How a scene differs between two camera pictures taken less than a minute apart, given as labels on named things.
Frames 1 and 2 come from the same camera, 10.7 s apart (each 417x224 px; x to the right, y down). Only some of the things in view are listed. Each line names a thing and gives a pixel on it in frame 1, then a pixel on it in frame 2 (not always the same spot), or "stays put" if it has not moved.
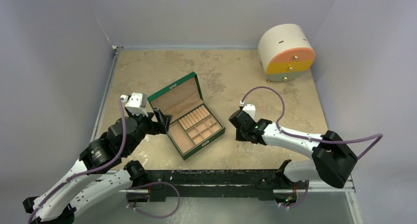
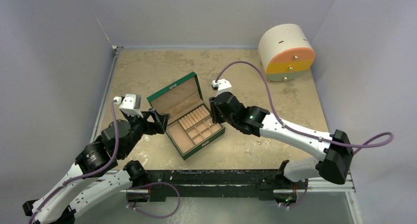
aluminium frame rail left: (115, 52) stays put
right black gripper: (237, 120) → (218, 107)
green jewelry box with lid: (193, 124) stays put
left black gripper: (155, 128) stays put
